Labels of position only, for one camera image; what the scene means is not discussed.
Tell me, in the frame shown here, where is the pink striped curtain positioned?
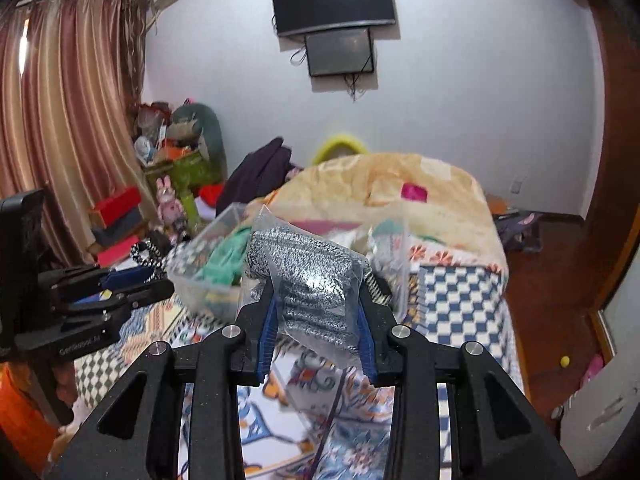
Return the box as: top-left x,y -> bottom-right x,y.
1,0 -> 154,266

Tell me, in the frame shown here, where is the pink rabbit toy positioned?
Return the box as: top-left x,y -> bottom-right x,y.
156,174 -> 186,233

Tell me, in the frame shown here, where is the beige fleece blanket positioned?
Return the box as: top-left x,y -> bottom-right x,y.
247,153 -> 508,276

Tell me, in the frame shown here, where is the small wall monitor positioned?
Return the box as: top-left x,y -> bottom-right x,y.
305,28 -> 375,77

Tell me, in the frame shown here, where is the left hand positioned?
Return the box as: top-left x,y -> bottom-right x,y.
52,362 -> 78,408

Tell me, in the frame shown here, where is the yellow plush ring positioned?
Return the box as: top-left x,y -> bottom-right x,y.
311,133 -> 371,166

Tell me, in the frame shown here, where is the dark purple garment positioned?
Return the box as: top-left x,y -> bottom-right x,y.
216,136 -> 297,214

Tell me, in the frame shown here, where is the green cardboard box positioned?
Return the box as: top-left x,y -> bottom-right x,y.
143,152 -> 222,196

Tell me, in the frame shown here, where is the green bottle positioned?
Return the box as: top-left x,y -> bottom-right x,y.
179,192 -> 202,234

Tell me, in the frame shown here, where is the silver scrubber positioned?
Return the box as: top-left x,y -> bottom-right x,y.
243,207 -> 370,368

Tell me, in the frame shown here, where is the patchwork patterned bedspread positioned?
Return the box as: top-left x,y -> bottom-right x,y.
76,250 -> 524,479

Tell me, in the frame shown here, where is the grey green plush toy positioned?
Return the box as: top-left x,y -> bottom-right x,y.
166,102 -> 228,180

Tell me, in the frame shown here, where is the large wall television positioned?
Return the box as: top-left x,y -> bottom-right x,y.
272,0 -> 396,37

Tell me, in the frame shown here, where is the black white beaded bracelet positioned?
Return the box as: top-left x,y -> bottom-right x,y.
129,239 -> 166,273

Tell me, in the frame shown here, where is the brown wooden door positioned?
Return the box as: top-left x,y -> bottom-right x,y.
560,0 -> 639,307

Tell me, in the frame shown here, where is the green knitted glove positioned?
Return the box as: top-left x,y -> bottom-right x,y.
195,226 -> 252,286

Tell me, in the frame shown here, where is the red box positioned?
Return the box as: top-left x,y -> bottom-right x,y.
89,186 -> 141,229

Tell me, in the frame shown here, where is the clear plastic storage box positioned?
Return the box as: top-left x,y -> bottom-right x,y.
166,203 -> 410,321

